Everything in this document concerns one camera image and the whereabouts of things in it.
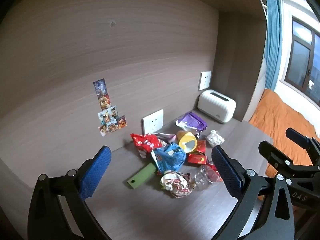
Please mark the blue plastic bag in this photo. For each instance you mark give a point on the blue plastic bag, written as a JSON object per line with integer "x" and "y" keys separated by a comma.
{"x": 170, "y": 160}

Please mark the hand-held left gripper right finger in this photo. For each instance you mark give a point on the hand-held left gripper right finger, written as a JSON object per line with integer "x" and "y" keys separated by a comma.
{"x": 226, "y": 172}

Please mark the purple plastic packet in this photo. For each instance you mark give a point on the purple plastic packet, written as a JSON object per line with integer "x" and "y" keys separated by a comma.
{"x": 191, "y": 122}

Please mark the clear plastic wrapper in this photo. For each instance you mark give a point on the clear plastic wrapper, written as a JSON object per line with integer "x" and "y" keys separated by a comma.
{"x": 203, "y": 177}

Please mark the red cardboard box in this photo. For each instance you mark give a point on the red cardboard box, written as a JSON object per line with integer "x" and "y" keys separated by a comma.
{"x": 197, "y": 159}

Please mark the white ribbed tissue box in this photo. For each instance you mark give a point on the white ribbed tissue box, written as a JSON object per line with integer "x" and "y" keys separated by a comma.
{"x": 216, "y": 105}

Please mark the crumpled red white wrapper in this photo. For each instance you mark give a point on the crumpled red white wrapper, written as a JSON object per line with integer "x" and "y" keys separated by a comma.
{"x": 176, "y": 183}

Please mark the red yellow packet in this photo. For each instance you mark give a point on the red yellow packet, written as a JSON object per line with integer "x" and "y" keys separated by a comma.
{"x": 201, "y": 146}

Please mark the yellow tape roll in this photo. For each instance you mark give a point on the yellow tape roll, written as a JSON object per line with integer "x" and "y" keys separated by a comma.
{"x": 185, "y": 137}

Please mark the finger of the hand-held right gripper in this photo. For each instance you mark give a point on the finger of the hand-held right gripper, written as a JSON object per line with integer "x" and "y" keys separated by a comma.
{"x": 275, "y": 155}
{"x": 300, "y": 136}

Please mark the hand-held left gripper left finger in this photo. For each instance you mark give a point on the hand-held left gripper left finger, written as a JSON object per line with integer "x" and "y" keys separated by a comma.
{"x": 96, "y": 172}

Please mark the red snack bag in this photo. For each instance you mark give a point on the red snack bag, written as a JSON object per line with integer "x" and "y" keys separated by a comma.
{"x": 145, "y": 143}

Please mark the cluster of picture stickers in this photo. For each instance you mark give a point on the cluster of picture stickers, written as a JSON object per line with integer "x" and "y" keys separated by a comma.
{"x": 103, "y": 100}

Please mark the orange blanket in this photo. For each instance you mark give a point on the orange blanket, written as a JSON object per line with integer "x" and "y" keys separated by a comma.
{"x": 275, "y": 115}

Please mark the crumpled white tissue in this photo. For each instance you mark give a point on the crumpled white tissue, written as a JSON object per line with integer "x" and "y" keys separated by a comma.
{"x": 214, "y": 137}

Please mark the silver crumpled wrapper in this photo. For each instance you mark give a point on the silver crumpled wrapper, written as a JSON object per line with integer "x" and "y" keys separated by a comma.
{"x": 168, "y": 137}

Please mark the dark framed window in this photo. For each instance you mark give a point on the dark framed window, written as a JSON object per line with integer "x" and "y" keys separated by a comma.
{"x": 302, "y": 55}

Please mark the blue curtain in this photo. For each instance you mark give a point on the blue curtain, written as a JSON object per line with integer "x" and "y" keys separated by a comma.
{"x": 272, "y": 42}

